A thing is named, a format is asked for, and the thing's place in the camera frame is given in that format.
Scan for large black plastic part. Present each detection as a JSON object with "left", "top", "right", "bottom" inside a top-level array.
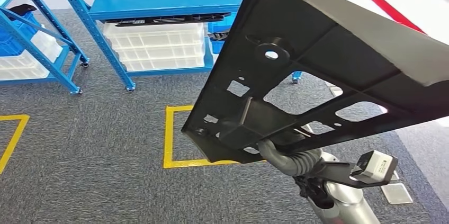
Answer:
[
  {"left": 181, "top": 0, "right": 449, "bottom": 166},
  {"left": 104, "top": 12, "right": 231, "bottom": 28}
]

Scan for thin black plastic part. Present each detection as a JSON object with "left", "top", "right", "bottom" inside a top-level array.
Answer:
[
  {"left": 206, "top": 29, "right": 231, "bottom": 42},
  {"left": 7, "top": 3, "right": 38, "bottom": 17}
]

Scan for blue plastic bin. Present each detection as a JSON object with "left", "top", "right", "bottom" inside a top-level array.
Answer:
[
  {"left": 206, "top": 12, "right": 240, "bottom": 56},
  {"left": 0, "top": 11, "right": 43, "bottom": 57}
]

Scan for red barrier belt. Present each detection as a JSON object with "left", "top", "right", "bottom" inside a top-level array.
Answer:
[{"left": 345, "top": 0, "right": 428, "bottom": 35}]

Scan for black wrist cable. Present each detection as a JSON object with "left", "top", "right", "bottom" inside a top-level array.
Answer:
[{"left": 293, "top": 175, "right": 335, "bottom": 211}]

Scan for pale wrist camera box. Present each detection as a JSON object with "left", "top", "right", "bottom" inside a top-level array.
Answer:
[{"left": 351, "top": 150, "right": 399, "bottom": 183}]

